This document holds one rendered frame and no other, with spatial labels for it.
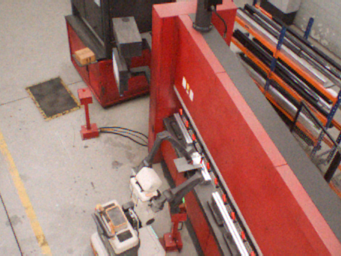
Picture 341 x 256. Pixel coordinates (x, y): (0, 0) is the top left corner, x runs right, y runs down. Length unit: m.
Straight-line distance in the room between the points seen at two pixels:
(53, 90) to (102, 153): 1.58
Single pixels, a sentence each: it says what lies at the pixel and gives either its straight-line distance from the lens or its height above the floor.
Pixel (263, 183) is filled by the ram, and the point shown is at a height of 2.02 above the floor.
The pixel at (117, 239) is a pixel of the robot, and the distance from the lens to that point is 4.24.
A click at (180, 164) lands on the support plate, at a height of 1.00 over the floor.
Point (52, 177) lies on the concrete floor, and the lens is 5.79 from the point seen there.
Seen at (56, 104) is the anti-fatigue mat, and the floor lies 0.01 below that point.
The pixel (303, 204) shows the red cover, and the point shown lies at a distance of 2.86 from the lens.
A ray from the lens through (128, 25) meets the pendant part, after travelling 4.80.
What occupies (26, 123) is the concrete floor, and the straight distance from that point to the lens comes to 6.54.
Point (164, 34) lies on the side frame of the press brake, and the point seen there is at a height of 2.09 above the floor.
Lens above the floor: 4.51
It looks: 46 degrees down
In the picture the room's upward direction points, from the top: 5 degrees clockwise
